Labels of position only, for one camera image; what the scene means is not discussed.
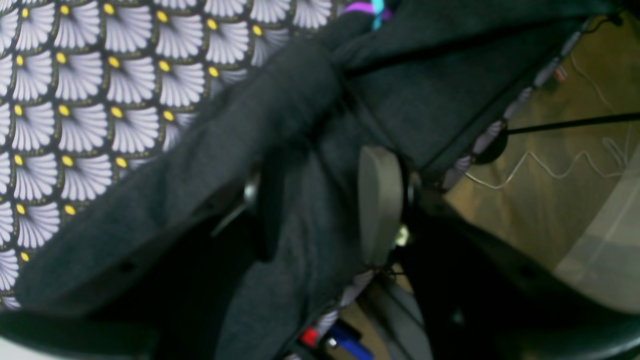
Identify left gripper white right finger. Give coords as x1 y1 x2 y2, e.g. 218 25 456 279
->
358 145 416 267

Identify white thin cable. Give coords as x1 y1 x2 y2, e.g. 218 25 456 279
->
462 55 640 191

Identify fan-patterned table cloth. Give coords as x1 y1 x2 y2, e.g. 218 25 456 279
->
0 0 601 360

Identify white plastic bin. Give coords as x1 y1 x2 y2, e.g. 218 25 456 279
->
553 148 640 313

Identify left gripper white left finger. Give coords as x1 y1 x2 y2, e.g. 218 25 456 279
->
210 146 288 263

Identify dark grey T-shirt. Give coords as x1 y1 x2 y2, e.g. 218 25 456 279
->
15 0 619 360

